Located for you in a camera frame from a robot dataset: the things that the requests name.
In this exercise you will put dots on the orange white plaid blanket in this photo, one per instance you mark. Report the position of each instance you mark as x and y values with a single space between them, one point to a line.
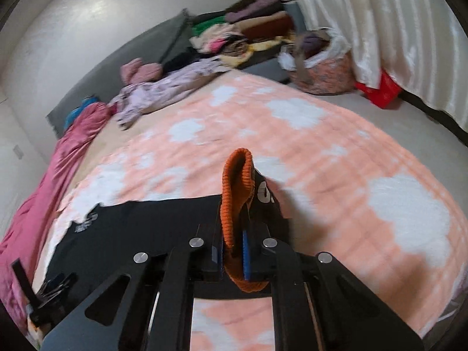
377 203

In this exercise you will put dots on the black sweater with orange cuffs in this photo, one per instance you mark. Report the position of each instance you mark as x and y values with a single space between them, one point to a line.
110 236

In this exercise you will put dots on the white satin curtain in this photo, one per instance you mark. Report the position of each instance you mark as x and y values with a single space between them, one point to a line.
419 43

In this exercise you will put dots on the floral laundry basket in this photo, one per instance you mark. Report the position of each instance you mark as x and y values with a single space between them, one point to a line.
319 62

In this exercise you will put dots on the lilac crumpled garment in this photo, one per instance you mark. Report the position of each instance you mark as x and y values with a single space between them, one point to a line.
139 99

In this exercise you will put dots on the pink velvet duvet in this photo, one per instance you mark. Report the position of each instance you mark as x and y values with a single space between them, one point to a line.
25 238

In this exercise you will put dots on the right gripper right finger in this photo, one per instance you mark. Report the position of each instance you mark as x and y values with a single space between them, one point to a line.
319 304

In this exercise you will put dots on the red bag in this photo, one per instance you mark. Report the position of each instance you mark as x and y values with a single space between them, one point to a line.
387 92

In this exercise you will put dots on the beige bed sheet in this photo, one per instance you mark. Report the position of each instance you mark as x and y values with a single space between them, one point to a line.
110 139

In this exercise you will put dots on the pink fluffy pillow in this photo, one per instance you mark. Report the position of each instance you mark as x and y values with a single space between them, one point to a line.
135 72

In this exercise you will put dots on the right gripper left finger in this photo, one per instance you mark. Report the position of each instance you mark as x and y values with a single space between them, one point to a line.
147 304

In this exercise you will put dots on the pile of folded clothes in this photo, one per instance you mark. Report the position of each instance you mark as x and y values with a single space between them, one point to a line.
248 32

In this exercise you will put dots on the blue garment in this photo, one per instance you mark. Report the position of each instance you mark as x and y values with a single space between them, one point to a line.
71 117

